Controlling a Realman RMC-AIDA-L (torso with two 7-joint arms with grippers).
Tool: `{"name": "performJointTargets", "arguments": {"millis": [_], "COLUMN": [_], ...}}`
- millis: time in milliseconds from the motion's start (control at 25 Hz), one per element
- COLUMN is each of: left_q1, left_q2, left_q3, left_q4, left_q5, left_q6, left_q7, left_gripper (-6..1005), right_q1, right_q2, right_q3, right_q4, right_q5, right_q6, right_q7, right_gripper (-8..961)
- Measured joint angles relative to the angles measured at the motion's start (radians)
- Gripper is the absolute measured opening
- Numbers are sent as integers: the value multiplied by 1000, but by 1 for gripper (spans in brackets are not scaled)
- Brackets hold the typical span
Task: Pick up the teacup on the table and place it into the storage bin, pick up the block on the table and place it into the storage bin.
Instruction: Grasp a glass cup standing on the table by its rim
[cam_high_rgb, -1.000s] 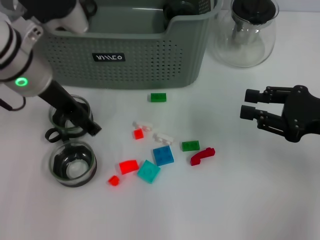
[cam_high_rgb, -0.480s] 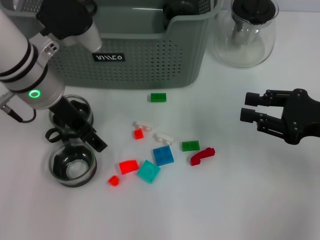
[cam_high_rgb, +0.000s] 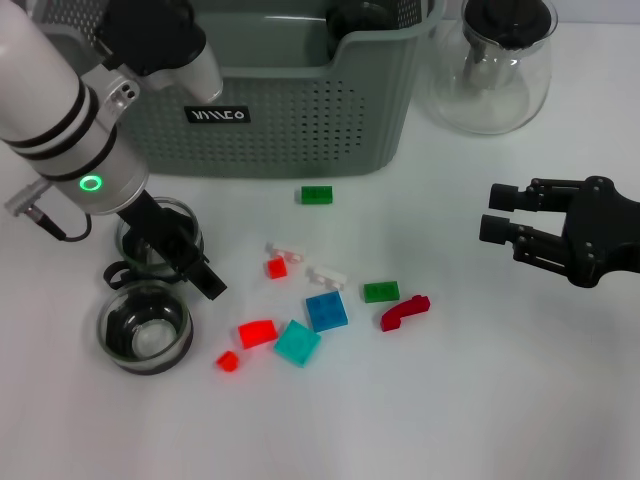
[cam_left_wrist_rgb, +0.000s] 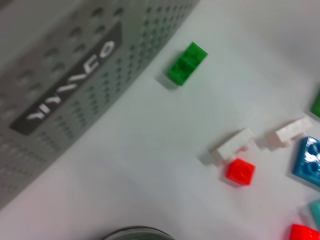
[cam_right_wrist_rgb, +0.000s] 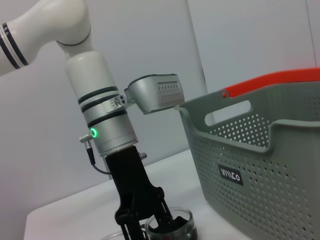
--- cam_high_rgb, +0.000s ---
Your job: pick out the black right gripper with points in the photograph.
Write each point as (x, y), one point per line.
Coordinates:
(605, 235)

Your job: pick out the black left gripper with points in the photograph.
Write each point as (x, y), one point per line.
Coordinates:
(165, 225)

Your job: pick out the glass teacup black base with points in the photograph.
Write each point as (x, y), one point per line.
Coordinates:
(187, 207)
(150, 345)
(357, 22)

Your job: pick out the tiny red slope brick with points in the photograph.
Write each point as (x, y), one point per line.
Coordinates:
(228, 361)

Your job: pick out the grey perforated storage bin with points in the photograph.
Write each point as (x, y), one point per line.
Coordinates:
(300, 125)

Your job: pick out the small red square brick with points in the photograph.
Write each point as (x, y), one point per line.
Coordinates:
(276, 268)

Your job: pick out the white toy brick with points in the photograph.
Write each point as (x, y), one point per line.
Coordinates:
(327, 277)
(285, 248)

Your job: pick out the glass carafe black lid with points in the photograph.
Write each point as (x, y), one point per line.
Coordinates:
(490, 100)

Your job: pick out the dark red arched brick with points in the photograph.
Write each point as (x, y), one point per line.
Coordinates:
(400, 314)

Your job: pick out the green rectangular toy brick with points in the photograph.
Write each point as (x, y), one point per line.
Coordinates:
(316, 195)
(381, 292)

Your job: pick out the teal square toy brick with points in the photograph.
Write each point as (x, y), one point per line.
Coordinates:
(297, 344)

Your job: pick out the blue square toy brick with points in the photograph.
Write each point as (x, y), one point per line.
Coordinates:
(326, 311)

